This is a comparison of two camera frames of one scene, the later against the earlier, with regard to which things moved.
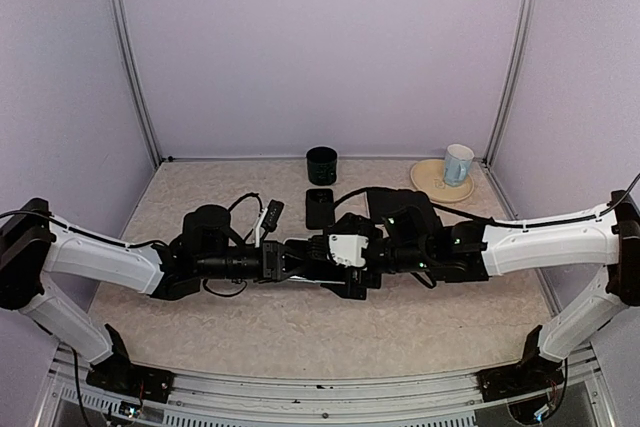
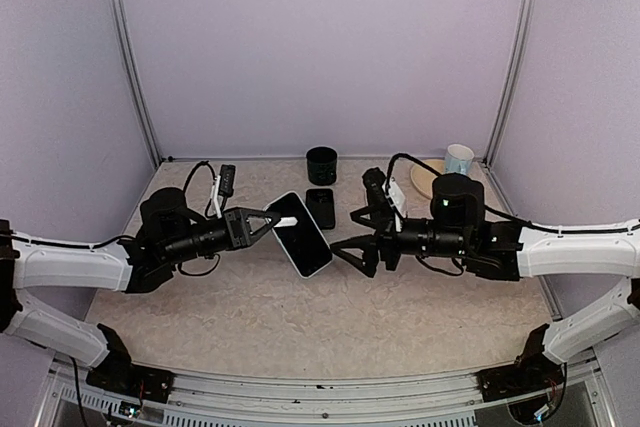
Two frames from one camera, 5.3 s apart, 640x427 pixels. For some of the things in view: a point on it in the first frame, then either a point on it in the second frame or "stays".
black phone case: (319, 208) stays
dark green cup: (321, 165) stays
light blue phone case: (298, 278) → (302, 241)
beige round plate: (428, 176) stays
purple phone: (311, 258) → (302, 240)
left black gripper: (271, 263) → (240, 232)
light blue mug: (457, 162) stays
